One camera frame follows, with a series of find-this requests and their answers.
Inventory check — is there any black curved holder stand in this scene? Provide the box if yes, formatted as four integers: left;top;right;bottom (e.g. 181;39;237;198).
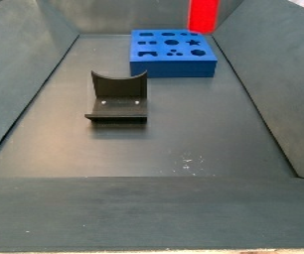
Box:
85;72;149;122

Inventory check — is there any red hexagonal prism peg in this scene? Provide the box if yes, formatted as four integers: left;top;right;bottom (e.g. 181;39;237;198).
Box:
189;0;221;34

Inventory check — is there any blue shape sorter board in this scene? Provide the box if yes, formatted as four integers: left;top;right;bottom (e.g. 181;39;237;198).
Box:
130;30;218;77

